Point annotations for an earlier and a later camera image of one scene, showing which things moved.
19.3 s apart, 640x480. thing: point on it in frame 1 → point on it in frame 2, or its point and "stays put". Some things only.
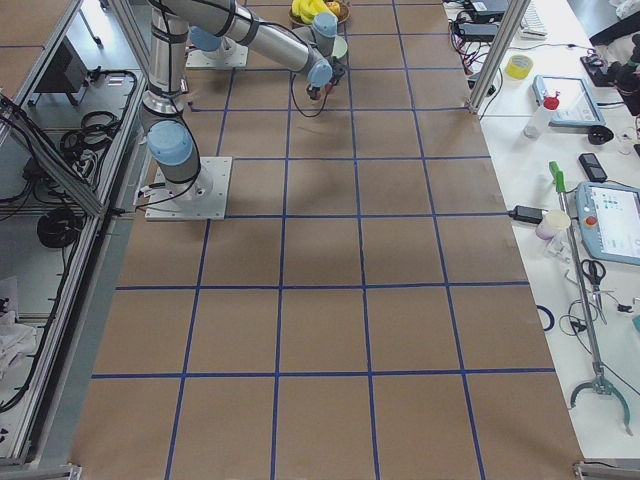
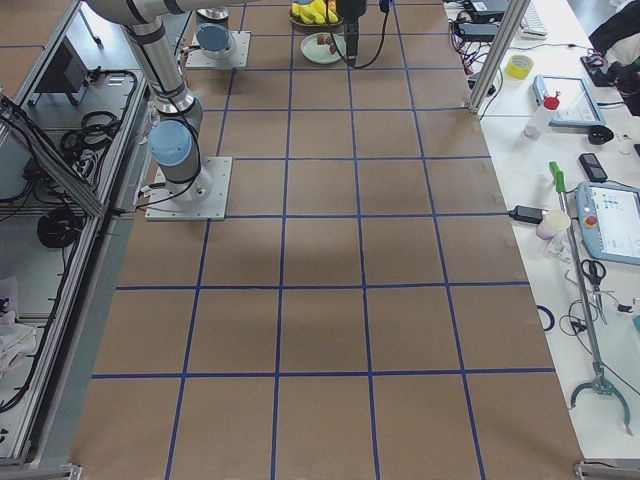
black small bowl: (599, 135) stays put
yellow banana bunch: (307, 10) stays put
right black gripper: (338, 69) → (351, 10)
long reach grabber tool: (598, 384) stays put
